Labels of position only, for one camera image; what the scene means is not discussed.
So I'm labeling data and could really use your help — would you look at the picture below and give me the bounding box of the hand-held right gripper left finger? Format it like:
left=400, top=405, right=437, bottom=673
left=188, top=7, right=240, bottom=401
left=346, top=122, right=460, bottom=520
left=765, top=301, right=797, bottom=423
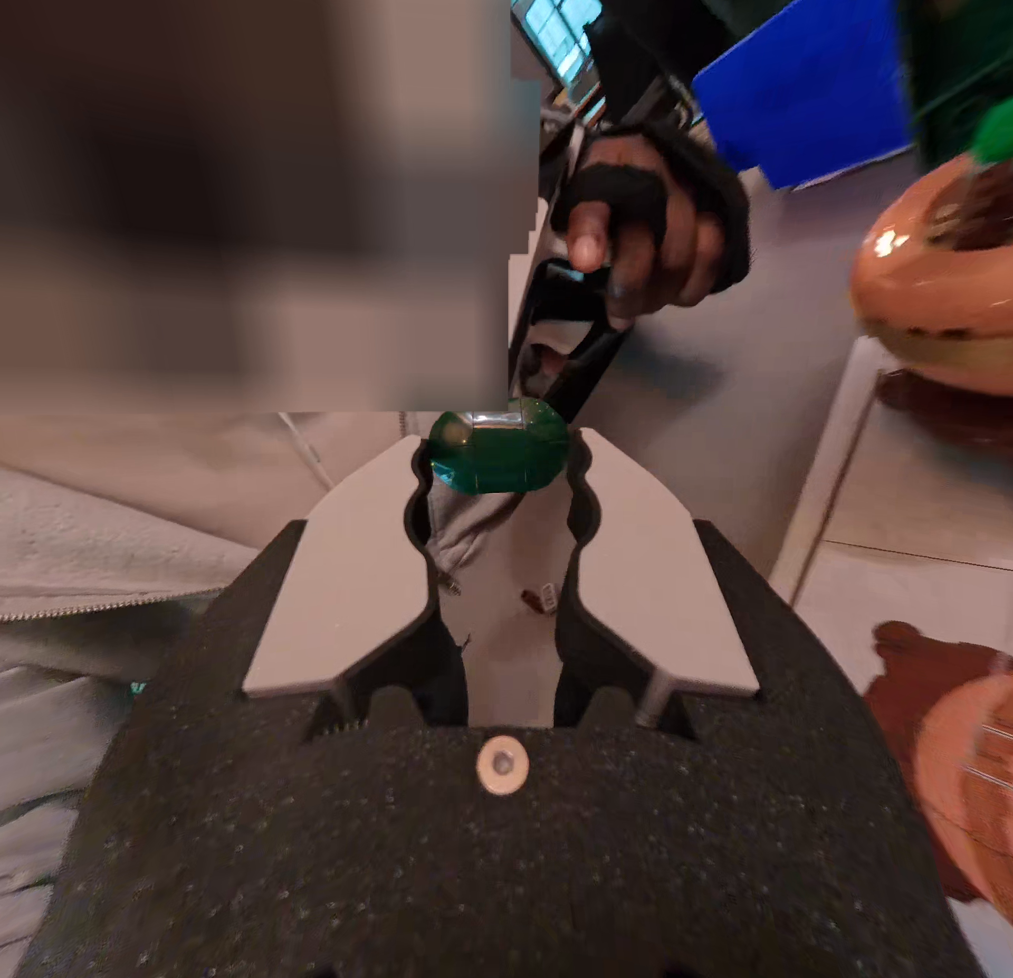
left=241, top=433, right=468, bottom=729

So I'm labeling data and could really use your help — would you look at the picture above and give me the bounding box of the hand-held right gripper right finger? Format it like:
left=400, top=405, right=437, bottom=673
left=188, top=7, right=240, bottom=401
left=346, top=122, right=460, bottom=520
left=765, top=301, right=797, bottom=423
left=554, top=428, right=761, bottom=729

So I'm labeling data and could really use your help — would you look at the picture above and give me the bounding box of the green oval leaf plate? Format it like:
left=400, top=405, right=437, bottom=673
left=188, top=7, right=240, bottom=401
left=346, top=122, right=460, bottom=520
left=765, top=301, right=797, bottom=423
left=427, top=398, right=572, bottom=495

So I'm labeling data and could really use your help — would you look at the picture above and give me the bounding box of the person's left forearm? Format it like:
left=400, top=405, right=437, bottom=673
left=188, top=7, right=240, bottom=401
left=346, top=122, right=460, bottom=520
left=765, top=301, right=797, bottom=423
left=574, top=0, right=844, bottom=136

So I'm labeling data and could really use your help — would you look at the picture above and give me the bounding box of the person's left hand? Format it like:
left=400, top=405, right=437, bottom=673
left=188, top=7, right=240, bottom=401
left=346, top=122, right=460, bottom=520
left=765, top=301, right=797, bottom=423
left=550, top=125, right=753, bottom=322

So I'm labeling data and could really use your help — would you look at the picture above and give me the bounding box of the instruction booklet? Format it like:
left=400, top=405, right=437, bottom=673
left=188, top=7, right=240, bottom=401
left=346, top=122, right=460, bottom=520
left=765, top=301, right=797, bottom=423
left=771, top=337, right=1013, bottom=978

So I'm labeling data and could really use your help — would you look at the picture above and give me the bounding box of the window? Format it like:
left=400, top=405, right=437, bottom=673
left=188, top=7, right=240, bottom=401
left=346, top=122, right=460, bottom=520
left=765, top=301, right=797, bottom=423
left=510, top=0, right=604, bottom=86

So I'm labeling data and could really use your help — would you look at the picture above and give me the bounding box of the blue box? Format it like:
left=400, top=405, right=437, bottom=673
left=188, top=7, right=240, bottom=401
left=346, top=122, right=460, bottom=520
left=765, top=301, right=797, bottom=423
left=691, top=0, right=921, bottom=193

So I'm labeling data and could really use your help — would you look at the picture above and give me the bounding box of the peach brick flower pot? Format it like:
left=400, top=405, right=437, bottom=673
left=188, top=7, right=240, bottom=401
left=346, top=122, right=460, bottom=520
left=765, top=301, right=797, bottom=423
left=849, top=153, right=1013, bottom=441

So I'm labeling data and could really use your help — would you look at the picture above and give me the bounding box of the dark green crate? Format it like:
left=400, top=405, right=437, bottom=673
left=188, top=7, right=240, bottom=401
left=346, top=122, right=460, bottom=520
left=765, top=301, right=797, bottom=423
left=894, top=0, right=1013, bottom=164

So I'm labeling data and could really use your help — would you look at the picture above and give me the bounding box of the white cord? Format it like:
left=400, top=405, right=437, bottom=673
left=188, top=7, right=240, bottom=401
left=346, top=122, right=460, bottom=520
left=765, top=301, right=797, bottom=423
left=277, top=412, right=335, bottom=490

